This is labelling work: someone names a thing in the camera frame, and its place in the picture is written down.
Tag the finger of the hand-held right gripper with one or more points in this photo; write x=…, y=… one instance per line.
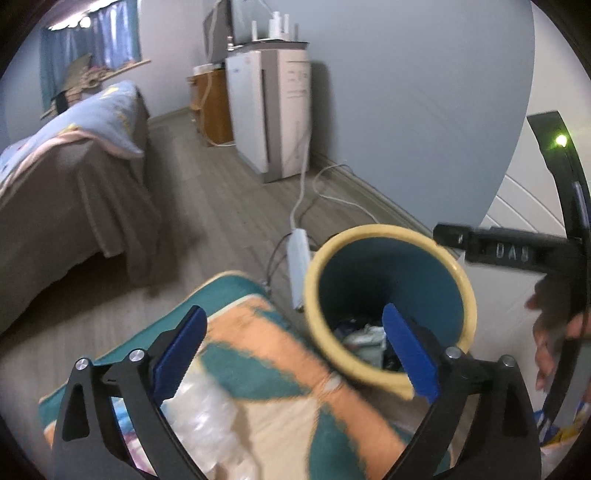
x=503, y=251

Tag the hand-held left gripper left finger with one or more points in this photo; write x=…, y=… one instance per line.
x=182, y=350

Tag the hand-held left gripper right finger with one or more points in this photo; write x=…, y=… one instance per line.
x=408, y=350

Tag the clear plastic wrapper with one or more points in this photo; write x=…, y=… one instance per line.
x=203, y=415

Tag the teal bin with yellow rim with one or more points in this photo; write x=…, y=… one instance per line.
x=369, y=277

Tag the person's right hand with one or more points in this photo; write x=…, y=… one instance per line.
x=547, y=332

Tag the pile of crumpled wrappers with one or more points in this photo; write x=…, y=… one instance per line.
x=364, y=339

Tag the colourful printed packet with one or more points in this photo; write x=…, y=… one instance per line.
x=131, y=438

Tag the teal and orange printed rug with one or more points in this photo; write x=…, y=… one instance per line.
x=286, y=350

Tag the white power strip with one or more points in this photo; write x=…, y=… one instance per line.
x=298, y=263

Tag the blue printed box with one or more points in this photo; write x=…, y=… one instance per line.
x=561, y=427

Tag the bed with brown cover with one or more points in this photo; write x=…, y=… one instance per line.
x=69, y=198

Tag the wooden cabinet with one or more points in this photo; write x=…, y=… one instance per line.
x=217, y=106

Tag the light blue printed duvet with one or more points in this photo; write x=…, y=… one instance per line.
x=92, y=120

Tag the white floor appliance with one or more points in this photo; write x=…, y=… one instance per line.
x=277, y=106

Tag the wooden window sill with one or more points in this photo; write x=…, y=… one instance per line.
x=131, y=65

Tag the brown patterned cloth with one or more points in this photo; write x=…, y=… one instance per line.
x=81, y=74

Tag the white router with antennas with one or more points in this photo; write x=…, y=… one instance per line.
x=277, y=25

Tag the grey monitor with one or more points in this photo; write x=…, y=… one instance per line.
x=217, y=32

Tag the blue curtain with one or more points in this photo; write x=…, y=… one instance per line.
x=111, y=37

